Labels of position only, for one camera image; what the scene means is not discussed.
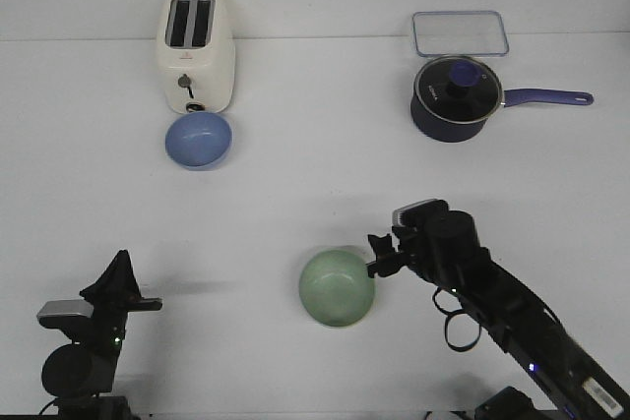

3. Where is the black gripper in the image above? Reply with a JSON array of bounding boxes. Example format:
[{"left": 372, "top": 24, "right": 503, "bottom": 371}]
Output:
[
  {"left": 68, "top": 250, "right": 162, "bottom": 356},
  {"left": 367, "top": 210, "right": 491, "bottom": 287}
]

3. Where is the green bowl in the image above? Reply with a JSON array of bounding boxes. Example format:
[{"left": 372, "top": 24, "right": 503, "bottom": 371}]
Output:
[{"left": 298, "top": 249, "right": 376, "bottom": 328}]

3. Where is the blue bowl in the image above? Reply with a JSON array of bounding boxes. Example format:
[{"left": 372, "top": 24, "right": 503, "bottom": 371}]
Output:
[{"left": 164, "top": 111, "right": 233, "bottom": 170}]

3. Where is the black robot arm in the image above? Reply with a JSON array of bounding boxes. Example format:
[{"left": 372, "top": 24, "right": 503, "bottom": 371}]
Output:
[
  {"left": 36, "top": 250, "right": 162, "bottom": 419},
  {"left": 367, "top": 200, "right": 629, "bottom": 419}
]

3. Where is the dark blue saucepan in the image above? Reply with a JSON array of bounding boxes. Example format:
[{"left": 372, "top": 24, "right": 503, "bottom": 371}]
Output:
[{"left": 409, "top": 55, "right": 596, "bottom": 142}]

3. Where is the glass pot lid blue knob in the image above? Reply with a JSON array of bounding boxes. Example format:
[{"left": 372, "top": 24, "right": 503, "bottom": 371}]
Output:
[{"left": 414, "top": 56, "right": 503, "bottom": 124}]

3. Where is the clear rectangular food container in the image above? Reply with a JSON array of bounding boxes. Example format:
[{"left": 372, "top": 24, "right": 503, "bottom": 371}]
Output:
[{"left": 411, "top": 10, "right": 510, "bottom": 58}]

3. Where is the cream two-slot toaster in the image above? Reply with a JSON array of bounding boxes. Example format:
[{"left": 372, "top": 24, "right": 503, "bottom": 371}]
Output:
[{"left": 156, "top": 0, "right": 236, "bottom": 114}]

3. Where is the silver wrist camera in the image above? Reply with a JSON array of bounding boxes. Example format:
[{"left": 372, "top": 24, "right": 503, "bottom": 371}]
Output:
[
  {"left": 36, "top": 299, "right": 94, "bottom": 329},
  {"left": 392, "top": 199, "right": 449, "bottom": 228}
]

